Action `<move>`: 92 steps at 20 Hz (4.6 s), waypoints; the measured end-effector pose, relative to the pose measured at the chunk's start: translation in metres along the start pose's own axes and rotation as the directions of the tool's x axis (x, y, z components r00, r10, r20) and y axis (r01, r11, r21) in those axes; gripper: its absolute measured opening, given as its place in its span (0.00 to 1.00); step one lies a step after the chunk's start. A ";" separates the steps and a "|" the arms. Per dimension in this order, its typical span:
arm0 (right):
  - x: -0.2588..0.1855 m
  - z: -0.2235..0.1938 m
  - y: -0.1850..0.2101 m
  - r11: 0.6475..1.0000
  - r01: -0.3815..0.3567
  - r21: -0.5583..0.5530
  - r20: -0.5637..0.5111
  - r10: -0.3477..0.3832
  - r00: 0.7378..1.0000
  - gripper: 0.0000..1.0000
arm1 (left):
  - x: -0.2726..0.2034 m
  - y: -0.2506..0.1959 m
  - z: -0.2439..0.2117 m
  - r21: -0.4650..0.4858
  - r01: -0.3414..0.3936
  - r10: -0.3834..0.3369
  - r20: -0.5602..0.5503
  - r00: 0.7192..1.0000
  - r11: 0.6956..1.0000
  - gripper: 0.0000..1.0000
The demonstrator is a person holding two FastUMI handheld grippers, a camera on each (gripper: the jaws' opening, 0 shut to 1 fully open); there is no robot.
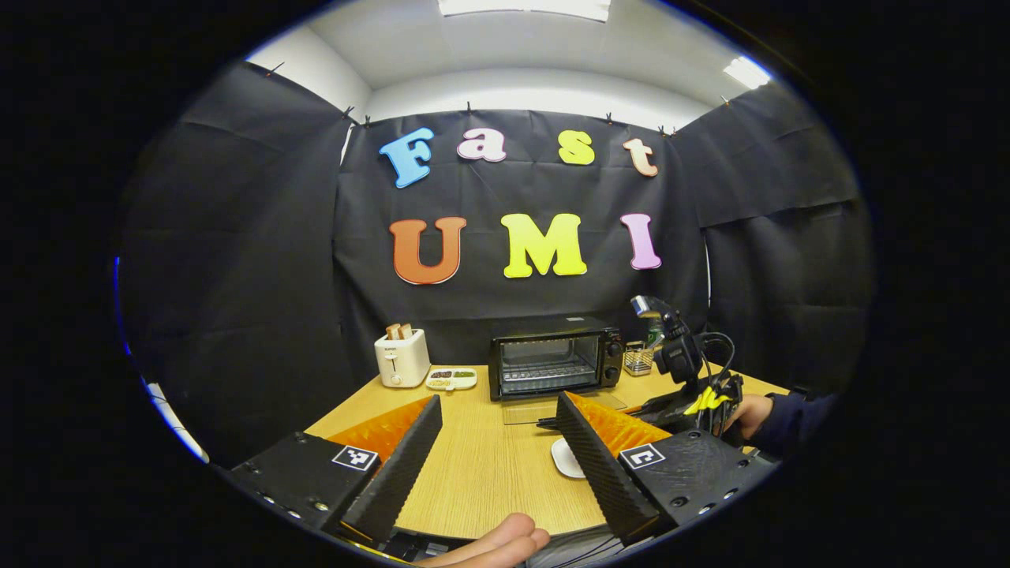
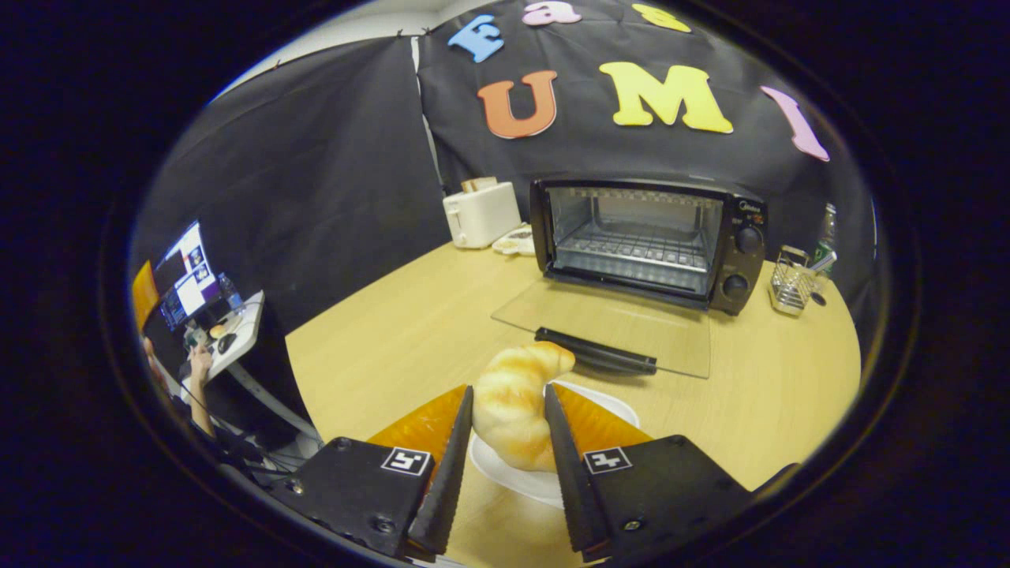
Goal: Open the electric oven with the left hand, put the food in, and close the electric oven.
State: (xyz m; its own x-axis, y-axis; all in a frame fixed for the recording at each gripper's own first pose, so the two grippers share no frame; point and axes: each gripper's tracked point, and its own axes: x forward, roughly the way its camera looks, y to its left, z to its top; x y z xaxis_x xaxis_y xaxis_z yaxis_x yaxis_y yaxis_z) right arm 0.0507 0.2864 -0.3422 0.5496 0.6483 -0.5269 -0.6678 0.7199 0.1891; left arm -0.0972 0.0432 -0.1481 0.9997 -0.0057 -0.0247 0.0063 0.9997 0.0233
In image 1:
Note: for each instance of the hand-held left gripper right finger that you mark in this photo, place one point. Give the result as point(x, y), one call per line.
point(604, 473)

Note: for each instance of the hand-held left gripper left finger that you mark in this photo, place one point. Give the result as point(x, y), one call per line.
point(398, 473)

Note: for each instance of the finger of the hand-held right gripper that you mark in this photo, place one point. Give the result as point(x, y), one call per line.
point(663, 412)

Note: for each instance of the black electric oven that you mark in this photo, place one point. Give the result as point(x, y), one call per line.
point(544, 325)

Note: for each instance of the white plate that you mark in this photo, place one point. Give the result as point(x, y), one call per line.
point(566, 459)

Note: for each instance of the white divided snack dish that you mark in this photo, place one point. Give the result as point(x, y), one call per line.
point(451, 379)

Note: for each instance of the white toaster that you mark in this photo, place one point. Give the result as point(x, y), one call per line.
point(402, 363)

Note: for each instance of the black backdrop cloth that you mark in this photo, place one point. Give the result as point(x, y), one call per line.
point(316, 237)

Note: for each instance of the small ceiling light panel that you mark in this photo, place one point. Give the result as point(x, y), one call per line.
point(746, 71)

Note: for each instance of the large ceiling light panel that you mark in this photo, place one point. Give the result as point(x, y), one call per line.
point(525, 6)

